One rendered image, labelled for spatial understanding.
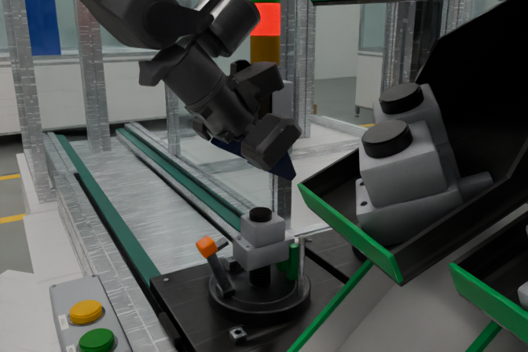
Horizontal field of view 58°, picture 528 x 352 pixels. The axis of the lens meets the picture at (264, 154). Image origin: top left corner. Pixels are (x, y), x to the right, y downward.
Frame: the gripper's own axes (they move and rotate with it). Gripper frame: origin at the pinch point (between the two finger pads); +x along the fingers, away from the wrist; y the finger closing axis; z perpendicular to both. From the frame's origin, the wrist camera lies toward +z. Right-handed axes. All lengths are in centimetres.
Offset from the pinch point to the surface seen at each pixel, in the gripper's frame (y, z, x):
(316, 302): -5.3, -9.5, 18.5
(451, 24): 60, 89, 59
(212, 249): -1.0, -13.2, 2.9
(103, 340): 0.6, -29.4, 0.8
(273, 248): -2.2, -8.1, 9.3
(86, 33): 105, 7, -10
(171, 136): 75, 0, 20
